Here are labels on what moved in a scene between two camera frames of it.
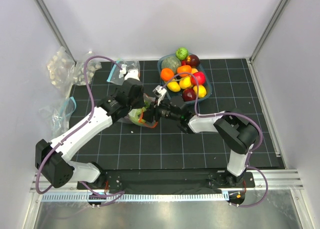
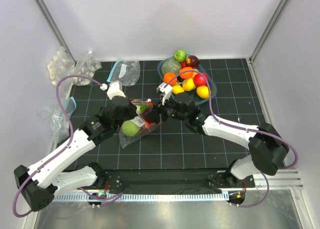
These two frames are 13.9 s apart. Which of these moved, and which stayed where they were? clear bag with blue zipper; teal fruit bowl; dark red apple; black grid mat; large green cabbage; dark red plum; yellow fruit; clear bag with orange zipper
Moved: clear bag with orange zipper; dark red apple; teal fruit bowl; large green cabbage
Stayed: dark red plum; yellow fruit; black grid mat; clear bag with blue zipper
